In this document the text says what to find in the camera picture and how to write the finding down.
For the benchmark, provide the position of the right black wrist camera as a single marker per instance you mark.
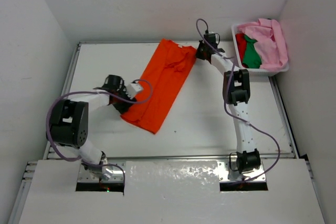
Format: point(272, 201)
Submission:
point(212, 38)

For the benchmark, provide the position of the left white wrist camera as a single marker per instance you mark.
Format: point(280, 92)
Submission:
point(132, 89)

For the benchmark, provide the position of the pink t shirt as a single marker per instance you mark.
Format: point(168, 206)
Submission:
point(268, 43)

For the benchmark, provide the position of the orange t shirt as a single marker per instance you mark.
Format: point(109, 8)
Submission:
point(162, 80)

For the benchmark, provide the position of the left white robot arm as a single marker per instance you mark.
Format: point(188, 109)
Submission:
point(68, 121)

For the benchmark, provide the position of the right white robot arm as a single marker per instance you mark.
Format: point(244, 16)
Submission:
point(236, 94)

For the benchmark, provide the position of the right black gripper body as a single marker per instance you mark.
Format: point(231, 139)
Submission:
point(200, 51)

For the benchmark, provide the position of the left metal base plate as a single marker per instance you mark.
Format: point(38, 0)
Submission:
point(108, 174)

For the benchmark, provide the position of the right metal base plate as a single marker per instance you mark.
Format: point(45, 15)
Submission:
point(227, 175)

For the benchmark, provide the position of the white front cover board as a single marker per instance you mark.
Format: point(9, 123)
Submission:
point(171, 192)

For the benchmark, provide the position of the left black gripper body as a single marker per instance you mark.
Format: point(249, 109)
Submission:
point(122, 106)

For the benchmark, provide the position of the red t shirt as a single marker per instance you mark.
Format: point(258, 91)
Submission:
point(241, 44)

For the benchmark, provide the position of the white plastic laundry basket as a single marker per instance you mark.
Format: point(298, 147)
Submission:
point(253, 72)

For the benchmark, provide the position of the metal base plate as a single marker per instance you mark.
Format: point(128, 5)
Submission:
point(227, 175)
point(108, 174)

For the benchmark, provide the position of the green t shirt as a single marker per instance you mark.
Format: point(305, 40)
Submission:
point(251, 58)

